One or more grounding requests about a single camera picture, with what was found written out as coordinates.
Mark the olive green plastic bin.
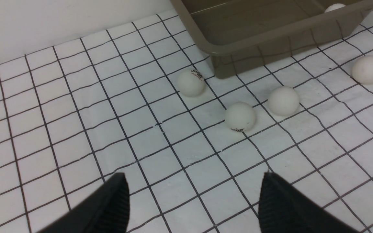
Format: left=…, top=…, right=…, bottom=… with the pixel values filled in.
left=171, top=0, right=373, bottom=79

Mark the white ball with dark print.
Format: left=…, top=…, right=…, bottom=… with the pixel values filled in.
left=267, top=86, right=300, bottom=116

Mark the white ball with red logo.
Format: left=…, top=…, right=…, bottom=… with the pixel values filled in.
left=225, top=102, right=257, bottom=132

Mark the plain white ping-pong ball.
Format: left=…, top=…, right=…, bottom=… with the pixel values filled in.
left=324, top=3, right=346, bottom=12
left=351, top=55, right=373, bottom=84

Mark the white black grid tablecloth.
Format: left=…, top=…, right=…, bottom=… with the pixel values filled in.
left=0, top=10, right=373, bottom=233

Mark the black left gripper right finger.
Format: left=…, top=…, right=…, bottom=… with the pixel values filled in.
left=258, top=172, right=357, bottom=233

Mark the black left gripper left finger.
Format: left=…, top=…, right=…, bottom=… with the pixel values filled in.
left=40, top=172, right=130, bottom=233

